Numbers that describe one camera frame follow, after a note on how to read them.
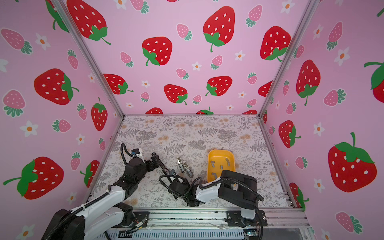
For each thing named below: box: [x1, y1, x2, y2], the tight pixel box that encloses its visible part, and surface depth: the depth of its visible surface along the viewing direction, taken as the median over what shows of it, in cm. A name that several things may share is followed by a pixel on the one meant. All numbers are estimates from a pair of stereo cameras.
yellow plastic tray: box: [207, 149, 236, 183], surface depth 95 cm
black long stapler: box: [151, 152, 172, 183], surface depth 92 cm
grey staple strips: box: [210, 158, 231, 180], surface depth 95 cm
